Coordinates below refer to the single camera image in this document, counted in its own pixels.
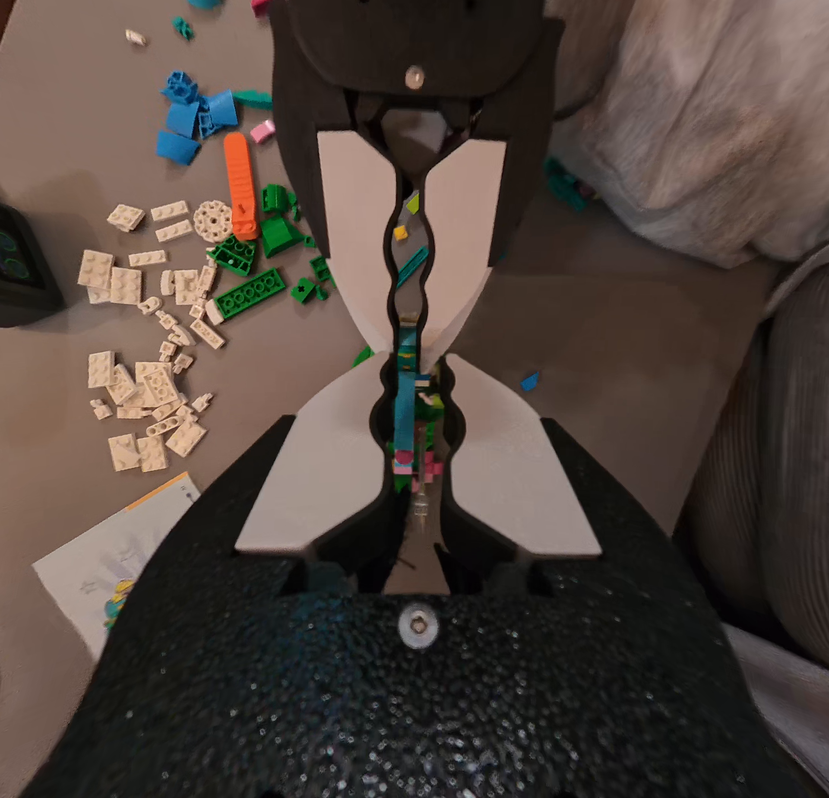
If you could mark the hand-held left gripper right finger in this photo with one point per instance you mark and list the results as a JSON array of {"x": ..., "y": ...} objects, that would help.
[{"x": 518, "y": 487}]

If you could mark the black power station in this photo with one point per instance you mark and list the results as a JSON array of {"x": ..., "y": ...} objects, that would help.
[{"x": 26, "y": 280}]

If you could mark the pile of green bricks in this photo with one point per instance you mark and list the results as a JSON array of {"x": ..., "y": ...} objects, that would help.
[{"x": 249, "y": 293}]

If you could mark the orange brick separator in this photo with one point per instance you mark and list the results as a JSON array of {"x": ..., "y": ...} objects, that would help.
[{"x": 241, "y": 182}]

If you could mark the pile of white bricks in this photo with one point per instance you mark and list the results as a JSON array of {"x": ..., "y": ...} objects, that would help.
[{"x": 123, "y": 286}]

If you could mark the brick instruction booklet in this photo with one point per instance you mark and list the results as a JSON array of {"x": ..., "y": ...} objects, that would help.
[{"x": 97, "y": 552}]

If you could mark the colourful brick reef model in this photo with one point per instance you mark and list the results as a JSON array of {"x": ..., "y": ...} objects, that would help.
[{"x": 405, "y": 409}]

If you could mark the pile of mixed coloured bricks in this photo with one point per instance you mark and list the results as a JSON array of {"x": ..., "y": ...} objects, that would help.
[{"x": 188, "y": 118}]

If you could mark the person's right forearm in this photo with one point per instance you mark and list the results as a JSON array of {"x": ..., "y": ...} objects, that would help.
[{"x": 699, "y": 98}]

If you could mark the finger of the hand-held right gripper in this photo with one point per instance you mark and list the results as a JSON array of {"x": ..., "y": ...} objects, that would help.
[
  {"x": 353, "y": 228},
  {"x": 463, "y": 228}
]

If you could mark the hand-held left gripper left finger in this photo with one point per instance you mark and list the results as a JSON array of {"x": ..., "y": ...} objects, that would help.
[{"x": 304, "y": 487}]

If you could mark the small blue brick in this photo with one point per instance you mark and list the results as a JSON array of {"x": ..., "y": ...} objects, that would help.
[{"x": 531, "y": 381}]

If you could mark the person's striped trousers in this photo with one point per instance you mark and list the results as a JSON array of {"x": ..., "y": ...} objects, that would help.
[{"x": 764, "y": 455}]

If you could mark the person's grey hoodie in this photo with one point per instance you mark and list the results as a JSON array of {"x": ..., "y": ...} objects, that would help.
[{"x": 790, "y": 694}]

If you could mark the grey desk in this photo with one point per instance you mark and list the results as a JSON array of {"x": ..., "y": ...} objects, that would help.
[{"x": 583, "y": 331}]

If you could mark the teal long brick strip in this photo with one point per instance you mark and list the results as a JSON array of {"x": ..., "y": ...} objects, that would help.
[{"x": 414, "y": 263}]

